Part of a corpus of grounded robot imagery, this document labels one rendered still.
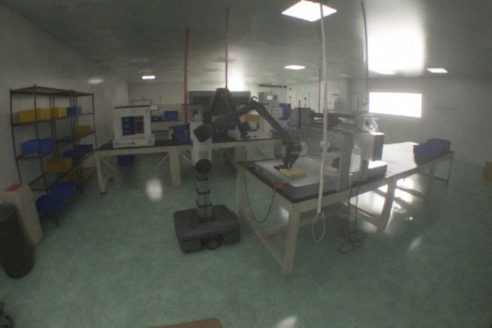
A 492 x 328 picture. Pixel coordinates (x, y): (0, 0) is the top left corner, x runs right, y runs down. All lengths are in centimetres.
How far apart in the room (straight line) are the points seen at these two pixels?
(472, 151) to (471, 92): 187
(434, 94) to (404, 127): 185
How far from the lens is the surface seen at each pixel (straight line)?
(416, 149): 408
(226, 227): 222
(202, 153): 202
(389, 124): 964
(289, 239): 173
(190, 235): 215
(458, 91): 855
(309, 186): 167
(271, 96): 783
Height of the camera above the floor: 143
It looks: 10 degrees down
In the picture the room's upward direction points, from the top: straight up
